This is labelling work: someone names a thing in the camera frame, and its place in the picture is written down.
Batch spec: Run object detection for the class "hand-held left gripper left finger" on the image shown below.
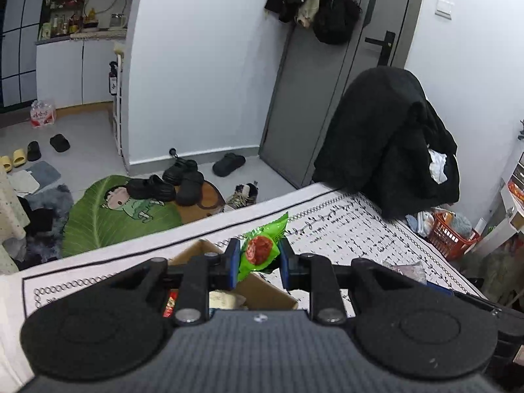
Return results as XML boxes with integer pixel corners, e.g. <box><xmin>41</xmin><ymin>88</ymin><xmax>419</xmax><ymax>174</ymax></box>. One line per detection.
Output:
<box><xmin>104</xmin><ymin>237</ymin><xmax>241</xmax><ymax>327</ymax></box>

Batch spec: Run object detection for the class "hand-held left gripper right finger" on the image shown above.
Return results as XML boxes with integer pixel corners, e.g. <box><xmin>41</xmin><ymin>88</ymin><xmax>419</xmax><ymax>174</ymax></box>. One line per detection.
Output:
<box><xmin>278</xmin><ymin>238</ymin><xmax>422</xmax><ymax>327</ymax></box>

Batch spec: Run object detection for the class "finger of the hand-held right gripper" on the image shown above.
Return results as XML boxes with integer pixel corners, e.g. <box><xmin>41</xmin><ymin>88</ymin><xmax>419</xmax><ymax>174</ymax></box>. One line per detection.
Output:
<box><xmin>426</xmin><ymin>282</ymin><xmax>502</xmax><ymax>317</ymax></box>

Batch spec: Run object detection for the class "cardboard box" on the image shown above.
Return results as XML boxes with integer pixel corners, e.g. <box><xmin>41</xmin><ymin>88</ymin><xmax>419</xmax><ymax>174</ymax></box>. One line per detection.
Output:
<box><xmin>168</xmin><ymin>239</ymin><xmax>299</xmax><ymax>319</ymax></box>

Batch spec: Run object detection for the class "green snack packet red circle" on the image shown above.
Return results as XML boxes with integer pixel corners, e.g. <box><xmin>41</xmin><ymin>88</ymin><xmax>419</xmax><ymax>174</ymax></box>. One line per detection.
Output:
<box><xmin>236</xmin><ymin>212</ymin><xmax>290</xmax><ymax>283</ymax></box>

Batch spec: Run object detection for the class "clear nut packet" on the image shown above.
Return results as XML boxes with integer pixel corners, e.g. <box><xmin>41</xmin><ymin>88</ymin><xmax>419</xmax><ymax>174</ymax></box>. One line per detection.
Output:
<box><xmin>383</xmin><ymin>259</ymin><xmax>429</xmax><ymax>286</ymax></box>

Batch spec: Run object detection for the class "red plastic basket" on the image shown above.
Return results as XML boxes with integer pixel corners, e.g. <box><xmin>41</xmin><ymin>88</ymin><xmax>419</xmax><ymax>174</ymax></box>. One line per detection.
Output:
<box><xmin>428</xmin><ymin>211</ymin><xmax>481</xmax><ymax>260</ymax></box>

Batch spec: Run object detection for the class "sneaker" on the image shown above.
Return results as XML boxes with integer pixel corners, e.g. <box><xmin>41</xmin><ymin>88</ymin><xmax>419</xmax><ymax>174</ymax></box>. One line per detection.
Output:
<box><xmin>225</xmin><ymin>182</ymin><xmax>259</xmax><ymax>210</ymax></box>

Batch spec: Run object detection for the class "white patterned bedsheet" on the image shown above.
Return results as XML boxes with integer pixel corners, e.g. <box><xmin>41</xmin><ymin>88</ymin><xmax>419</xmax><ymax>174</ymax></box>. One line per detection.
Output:
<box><xmin>0</xmin><ymin>182</ymin><xmax>488</xmax><ymax>385</ymax></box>

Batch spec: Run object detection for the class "black clog shoe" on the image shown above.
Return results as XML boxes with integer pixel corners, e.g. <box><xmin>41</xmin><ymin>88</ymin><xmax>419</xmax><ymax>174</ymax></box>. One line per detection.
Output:
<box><xmin>162</xmin><ymin>159</ymin><xmax>198</xmax><ymax>186</ymax></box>
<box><xmin>176</xmin><ymin>171</ymin><xmax>204</xmax><ymax>206</ymax></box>
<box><xmin>127</xmin><ymin>175</ymin><xmax>177</xmax><ymax>202</ymax></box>

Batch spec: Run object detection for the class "light blue cloth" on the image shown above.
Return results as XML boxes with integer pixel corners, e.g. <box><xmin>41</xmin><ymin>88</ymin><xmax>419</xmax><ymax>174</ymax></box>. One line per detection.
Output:
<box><xmin>405</xmin><ymin>211</ymin><xmax>435</xmax><ymax>238</ymax></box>

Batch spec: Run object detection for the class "white desk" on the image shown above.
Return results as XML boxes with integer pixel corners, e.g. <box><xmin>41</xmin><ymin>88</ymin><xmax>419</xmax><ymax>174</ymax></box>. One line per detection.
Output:
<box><xmin>471</xmin><ymin>164</ymin><xmax>524</xmax><ymax>263</ymax></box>

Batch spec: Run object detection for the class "white crumpled cloth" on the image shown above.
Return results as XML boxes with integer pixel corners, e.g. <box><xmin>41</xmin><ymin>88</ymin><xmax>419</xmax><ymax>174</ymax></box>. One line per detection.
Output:
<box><xmin>428</xmin><ymin>149</ymin><xmax>449</xmax><ymax>184</ymax></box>

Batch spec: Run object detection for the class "green leaf rug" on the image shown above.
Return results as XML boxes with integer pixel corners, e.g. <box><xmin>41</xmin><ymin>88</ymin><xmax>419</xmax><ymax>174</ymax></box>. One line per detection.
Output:
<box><xmin>61</xmin><ymin>175</ymin><xmax>226</xmax><ymax>258</ymax></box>

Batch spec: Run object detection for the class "grey door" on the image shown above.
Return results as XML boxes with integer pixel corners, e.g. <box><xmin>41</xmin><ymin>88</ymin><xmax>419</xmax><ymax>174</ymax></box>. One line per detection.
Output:
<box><xmin>259</xmin><ymin>0</ymin><xmax>426</xmax><ymax>189</ymax></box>

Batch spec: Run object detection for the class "black coat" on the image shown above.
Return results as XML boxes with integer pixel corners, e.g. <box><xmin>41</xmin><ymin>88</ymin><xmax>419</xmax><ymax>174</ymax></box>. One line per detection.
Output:
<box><xmin>312</xmin><ymin>66</ymin><xmax>460</xmax><ymax>218</ymax></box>

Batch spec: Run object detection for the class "grey fluffy rug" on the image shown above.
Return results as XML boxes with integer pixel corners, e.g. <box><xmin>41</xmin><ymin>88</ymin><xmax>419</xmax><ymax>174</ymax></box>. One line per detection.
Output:
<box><xmin>16</xmin><ymin>184</ymin><xmax>75</xmax><ymax>263</ymax></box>

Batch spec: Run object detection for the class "white shelf rack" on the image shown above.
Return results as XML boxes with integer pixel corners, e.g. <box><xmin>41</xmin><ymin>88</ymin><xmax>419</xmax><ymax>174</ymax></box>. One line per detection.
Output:
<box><xmin>111</xmin><ymin>43</ymin><xmax>125</xmax><ymax>156</ymax></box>

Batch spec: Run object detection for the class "blue-grey mat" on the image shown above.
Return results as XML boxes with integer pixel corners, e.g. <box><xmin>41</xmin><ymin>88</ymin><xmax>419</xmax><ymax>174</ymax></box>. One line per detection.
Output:
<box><xmin>25</xmin><ymin>160</ymin><xmax>61</xmax><ymax>187</ymax></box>

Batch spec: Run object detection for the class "black spray bottle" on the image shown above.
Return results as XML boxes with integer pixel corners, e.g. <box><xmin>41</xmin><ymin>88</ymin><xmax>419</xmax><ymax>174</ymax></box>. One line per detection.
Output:
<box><xmin>107</xmin><ymin>61</ymin><xmax>119</xmax><ymax>96</ymax></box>

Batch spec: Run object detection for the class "white mat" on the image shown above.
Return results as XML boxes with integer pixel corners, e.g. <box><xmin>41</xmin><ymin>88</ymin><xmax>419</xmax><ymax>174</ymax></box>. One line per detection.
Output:
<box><xmin>7</xmin><ymin>171</ymin><xmax>41</xmax><ymax>195</ymax></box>

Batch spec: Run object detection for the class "cream dotted cloth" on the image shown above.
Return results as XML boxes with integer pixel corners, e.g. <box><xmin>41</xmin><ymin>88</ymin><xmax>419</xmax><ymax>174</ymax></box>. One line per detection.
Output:
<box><xmin>0</xmin><ymin>168</ymin><xmax>31</xmax><ymax>275</ymax></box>

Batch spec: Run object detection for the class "pack of water bottles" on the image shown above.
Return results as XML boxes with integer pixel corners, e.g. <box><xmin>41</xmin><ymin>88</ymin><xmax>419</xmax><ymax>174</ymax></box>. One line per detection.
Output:
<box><xmin>30</xmin><ymin>100</ymin><xmax>57</xmax><ymax>128</ymax></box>

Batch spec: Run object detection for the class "white kitchen cabinet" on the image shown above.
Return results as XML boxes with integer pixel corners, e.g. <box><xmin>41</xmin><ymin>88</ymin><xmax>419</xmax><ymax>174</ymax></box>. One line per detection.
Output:
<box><xmin>36</xmin><ymin>35</ymin><xmax>123</xmax><ymax>109</ymax></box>

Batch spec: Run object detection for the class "hanging black bag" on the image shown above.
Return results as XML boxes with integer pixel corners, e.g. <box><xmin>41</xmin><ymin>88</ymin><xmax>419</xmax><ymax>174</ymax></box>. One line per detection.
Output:
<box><xmin>313</xmin><ymin>0</ymin><xmax>362</xmax><ymax>45</ymax></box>

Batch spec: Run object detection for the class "row of condiment bottles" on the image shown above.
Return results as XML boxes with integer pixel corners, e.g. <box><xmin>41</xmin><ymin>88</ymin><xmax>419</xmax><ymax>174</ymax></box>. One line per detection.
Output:
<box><xmin>39</xmin><ymin>8</ymin><xmax>101</xmax><ymax>39</ymax></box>

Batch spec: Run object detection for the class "dark grid sliding door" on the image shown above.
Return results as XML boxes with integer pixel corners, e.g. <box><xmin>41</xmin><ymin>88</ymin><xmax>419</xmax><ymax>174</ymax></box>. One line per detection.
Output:
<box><xmin>0</xmin><ymin>0</ymin><xmax>52</xmax><ymax>112</ymax></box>

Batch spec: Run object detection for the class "black door handle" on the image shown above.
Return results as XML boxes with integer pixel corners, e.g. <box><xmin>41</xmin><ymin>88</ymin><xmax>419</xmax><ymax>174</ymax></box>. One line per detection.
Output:
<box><xmin>364</xmin><ymin>30</ymin><xmax>396</xmax><ymax>66</ymax></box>

